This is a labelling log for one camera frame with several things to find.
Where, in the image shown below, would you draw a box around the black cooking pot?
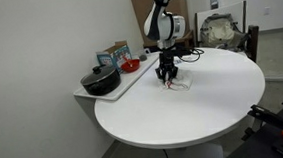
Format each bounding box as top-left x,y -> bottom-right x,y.
79,67 -> 123,98

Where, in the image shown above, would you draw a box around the white table pedestal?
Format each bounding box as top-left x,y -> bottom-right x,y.
180,141 -> 225,158

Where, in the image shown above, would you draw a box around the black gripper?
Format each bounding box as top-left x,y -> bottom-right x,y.
154,47 -> 181,83

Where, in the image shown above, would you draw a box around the gray backpack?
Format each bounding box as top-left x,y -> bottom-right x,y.
198,11 -> 249,54

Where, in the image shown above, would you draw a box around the black floor cable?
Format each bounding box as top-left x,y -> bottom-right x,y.
161,148 -> 171,158

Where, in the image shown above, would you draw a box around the red bowl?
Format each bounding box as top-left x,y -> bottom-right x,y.
120,58 -> 142,74

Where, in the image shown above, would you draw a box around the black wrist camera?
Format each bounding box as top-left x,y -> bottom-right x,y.
173,45 -> 194,58

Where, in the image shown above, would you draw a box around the black perforated breadboard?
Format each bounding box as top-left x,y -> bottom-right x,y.
215,78 -> 283,158

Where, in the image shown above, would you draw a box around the white towel with blue stripe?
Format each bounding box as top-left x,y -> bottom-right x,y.
172,54 -> 193,67

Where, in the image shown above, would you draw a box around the black clamp with orange handle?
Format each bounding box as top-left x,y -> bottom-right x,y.
247,102 -> 283,151

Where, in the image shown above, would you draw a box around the black glass pot lid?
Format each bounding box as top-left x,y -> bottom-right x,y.
79,64 -> 120,86

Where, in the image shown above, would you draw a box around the white rectangular tray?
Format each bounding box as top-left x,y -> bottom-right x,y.
70,51 -> 166,105

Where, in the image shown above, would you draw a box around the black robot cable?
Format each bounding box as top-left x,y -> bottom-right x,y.
174,0 -> 215,64

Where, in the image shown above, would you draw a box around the white towel with red stripe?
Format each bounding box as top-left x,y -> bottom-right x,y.
156,68 -> 195,94

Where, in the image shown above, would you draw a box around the large brown cardboard box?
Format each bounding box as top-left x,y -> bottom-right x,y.
130,0 -> 193,47

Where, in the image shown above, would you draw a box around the blue printed cardboard box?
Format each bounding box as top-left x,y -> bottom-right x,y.
95,40 -> 134,75

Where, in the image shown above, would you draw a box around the dark wooden chair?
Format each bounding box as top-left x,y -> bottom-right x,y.
193,24 -> 263,68

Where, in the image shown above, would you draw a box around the red spoon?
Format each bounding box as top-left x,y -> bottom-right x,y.
123,55 -> 133,68

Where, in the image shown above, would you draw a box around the white board panel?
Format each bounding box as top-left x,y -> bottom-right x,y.
193,0 -> 250,39

